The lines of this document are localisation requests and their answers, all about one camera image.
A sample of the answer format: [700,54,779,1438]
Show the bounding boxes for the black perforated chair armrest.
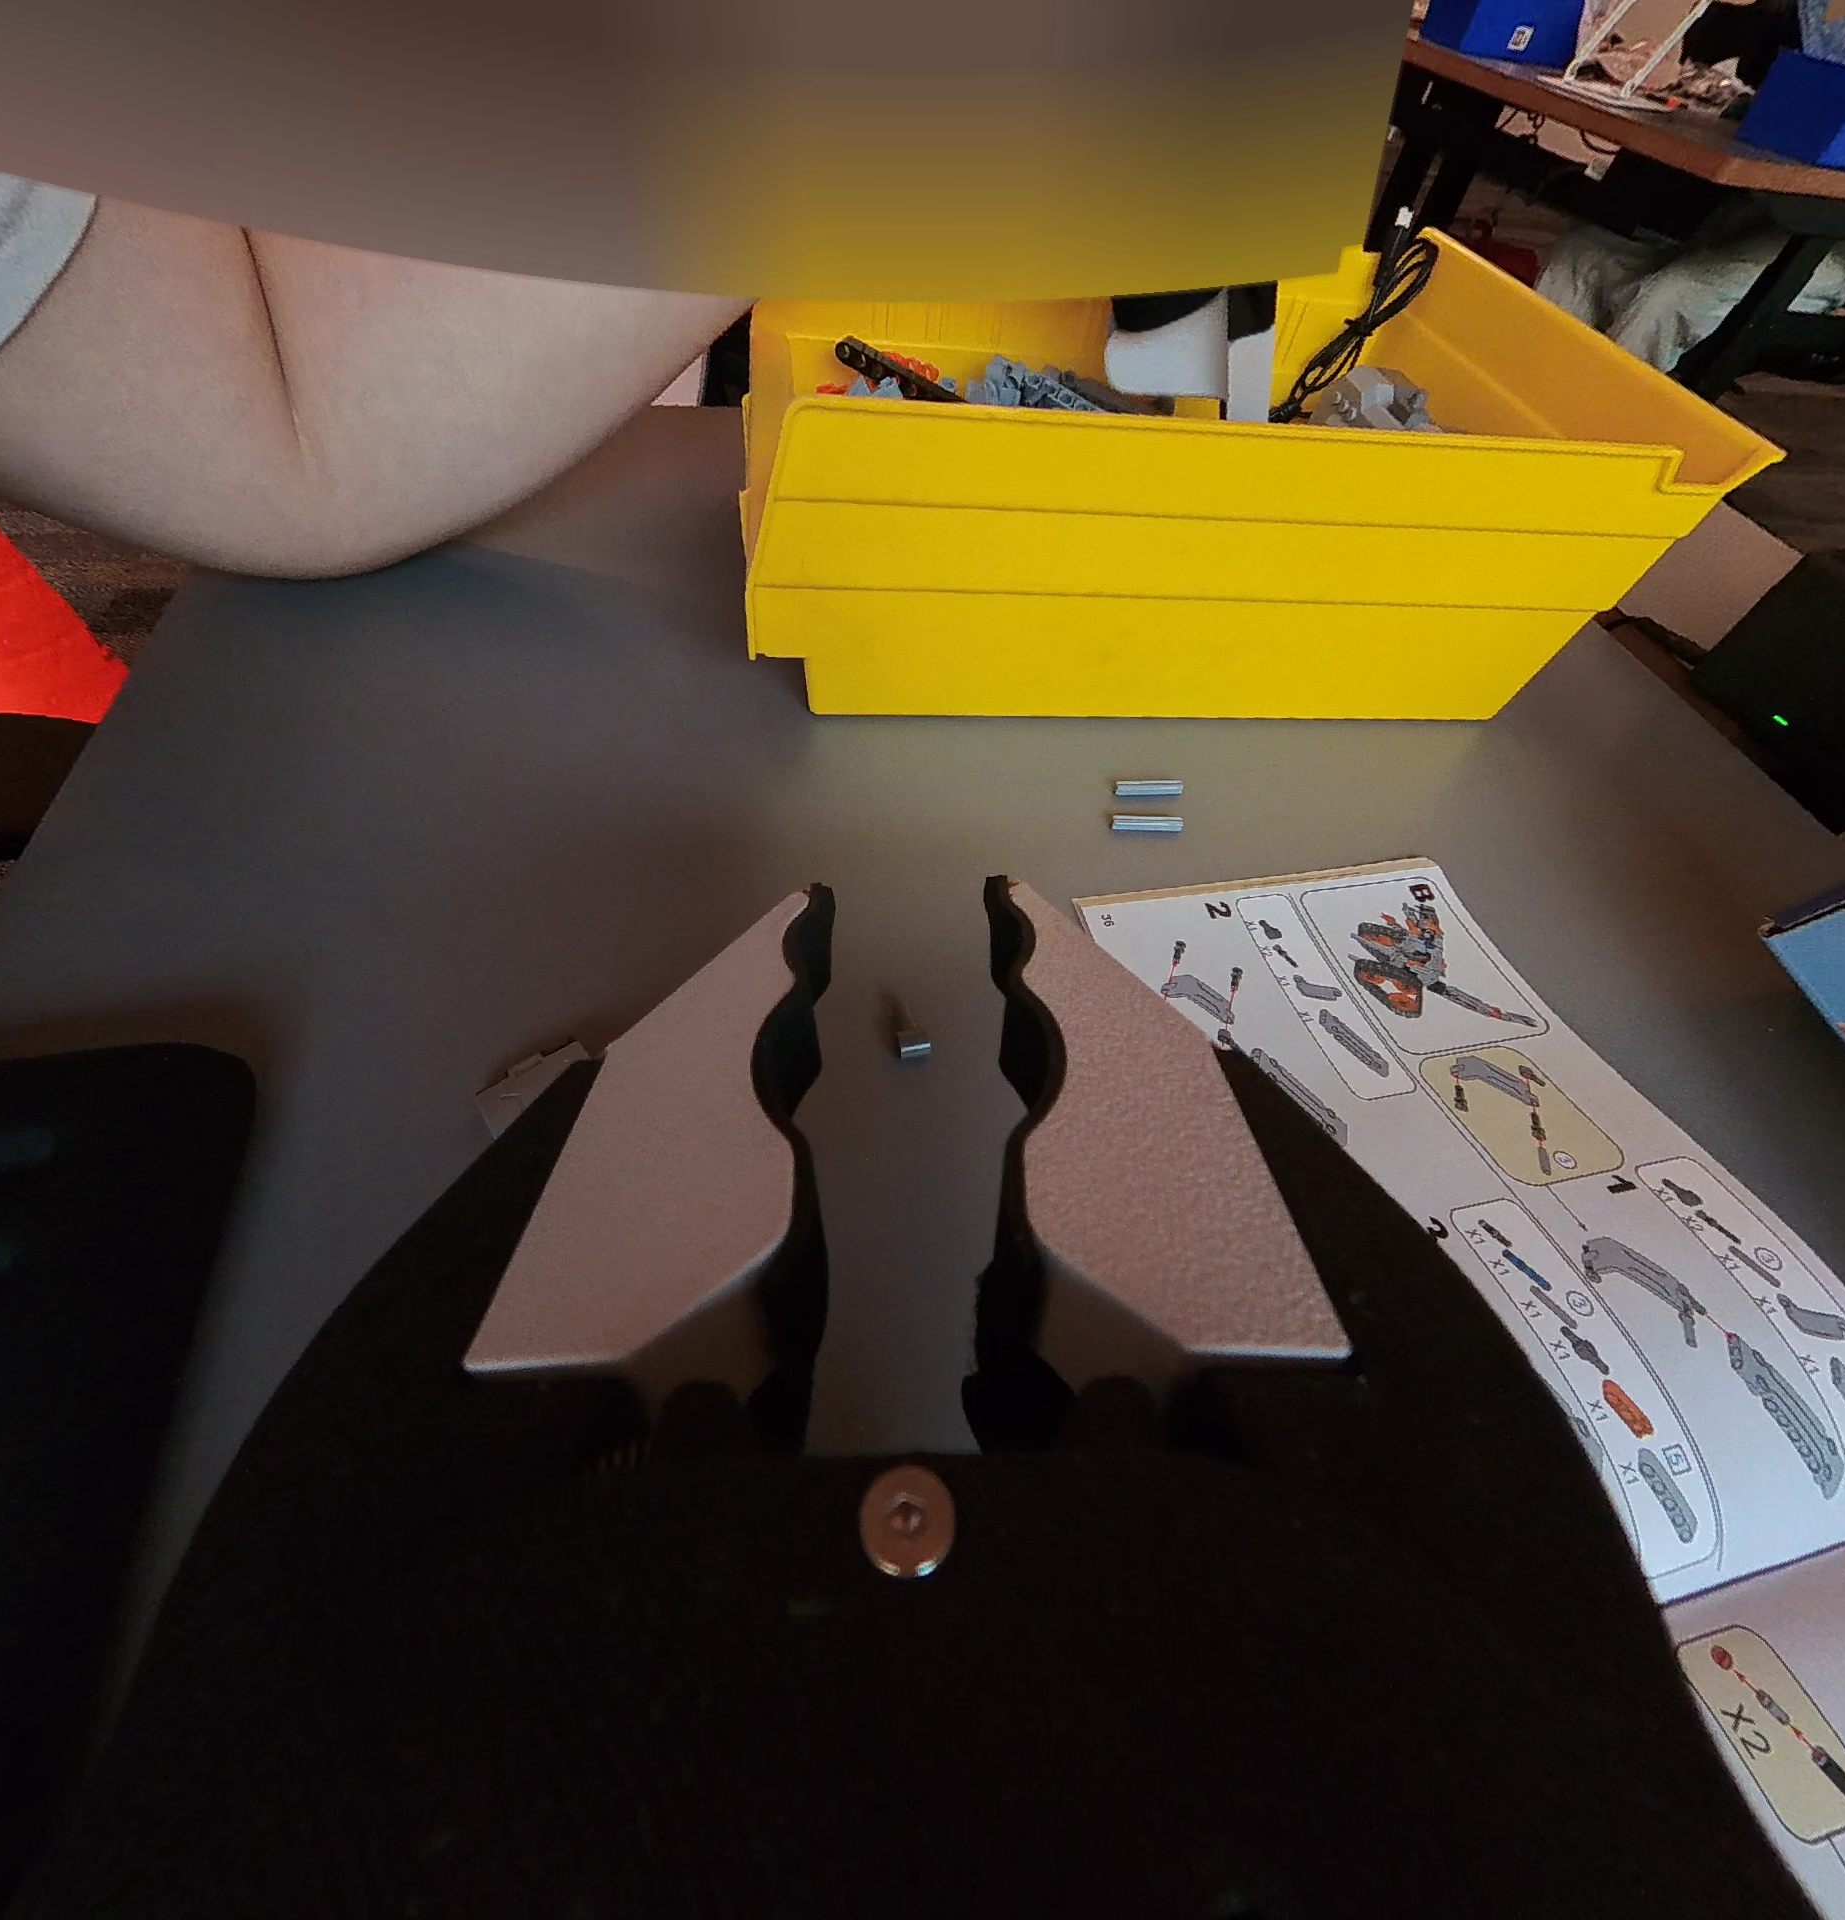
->
[0,1041,256,1920]

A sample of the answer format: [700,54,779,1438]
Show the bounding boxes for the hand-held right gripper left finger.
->
[466,883,839,1455]

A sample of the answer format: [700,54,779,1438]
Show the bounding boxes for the blue storage bin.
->
[1420,0,1591,65]
[1731,45,1845,165]

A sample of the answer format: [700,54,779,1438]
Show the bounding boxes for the grey desk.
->
[0,405,1845,1653]

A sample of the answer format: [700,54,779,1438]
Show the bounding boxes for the building pieces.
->
[831,333,1448,437]

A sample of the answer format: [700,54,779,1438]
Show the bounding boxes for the black device with green light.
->
[1686,546,1845,843]

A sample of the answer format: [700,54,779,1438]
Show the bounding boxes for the black long perforated beam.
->
[836,333,967,407]

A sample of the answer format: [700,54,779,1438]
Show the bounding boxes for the wooden background table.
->
[1401,30,1845,204]

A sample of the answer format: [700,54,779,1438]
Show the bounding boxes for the orange red object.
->
[0,494,129,723]

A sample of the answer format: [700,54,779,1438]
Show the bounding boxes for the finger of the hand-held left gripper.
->
[1225,286,1280,424]
[1110,331,1228,405]

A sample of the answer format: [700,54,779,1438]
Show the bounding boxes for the yellow storage bin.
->
[739,226,1785,723]

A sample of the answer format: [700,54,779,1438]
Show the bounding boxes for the grey curved building piece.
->
[476,1037,594,1141]

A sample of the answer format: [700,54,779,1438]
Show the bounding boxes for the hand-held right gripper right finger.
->
[964,875,1354,1455]

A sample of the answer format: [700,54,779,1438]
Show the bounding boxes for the grey white controller block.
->
[1305,366,1440,435]

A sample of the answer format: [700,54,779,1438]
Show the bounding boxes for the black cable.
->
[1267,201,1440,424]

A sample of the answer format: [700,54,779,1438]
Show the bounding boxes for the open instruction booklet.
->
[1076,857,1845,1920]

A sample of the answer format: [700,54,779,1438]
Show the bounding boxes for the pale grey cloth bundle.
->
[1536,226,1845,375]

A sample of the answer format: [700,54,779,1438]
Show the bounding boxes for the person's left forearm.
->
[0,195,759,584]

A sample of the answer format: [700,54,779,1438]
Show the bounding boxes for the blue robot kit box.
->
[1759,869,1845,1084]

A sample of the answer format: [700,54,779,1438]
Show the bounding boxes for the red bag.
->
[1447,210,1543,287]

